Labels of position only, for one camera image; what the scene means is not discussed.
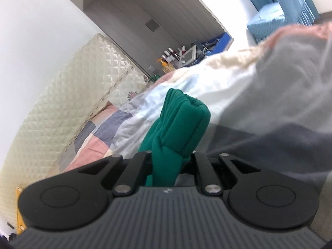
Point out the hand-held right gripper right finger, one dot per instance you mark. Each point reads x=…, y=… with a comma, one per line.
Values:
x=203, y=171

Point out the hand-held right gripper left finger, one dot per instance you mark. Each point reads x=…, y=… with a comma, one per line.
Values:
x=137, y=168

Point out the green garment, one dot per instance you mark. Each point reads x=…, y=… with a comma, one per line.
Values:
x=176, y=134

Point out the patchwork quilt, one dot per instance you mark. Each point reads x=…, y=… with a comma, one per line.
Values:
x=259, y=96

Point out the cream quilted headboard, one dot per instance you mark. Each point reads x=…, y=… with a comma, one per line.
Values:
x=64, y=96

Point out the yellow crown pillow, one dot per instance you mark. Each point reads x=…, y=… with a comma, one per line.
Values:
x=20, y=212

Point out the blue box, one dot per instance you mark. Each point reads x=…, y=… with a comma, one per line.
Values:
x=220, y=41

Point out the blue covered chair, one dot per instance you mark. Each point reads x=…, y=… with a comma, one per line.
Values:
x=264, y=20

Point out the white frame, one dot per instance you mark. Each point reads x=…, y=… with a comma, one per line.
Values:
x=189, y=54

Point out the dark wall socket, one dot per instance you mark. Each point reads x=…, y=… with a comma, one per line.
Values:
x=10, y=225

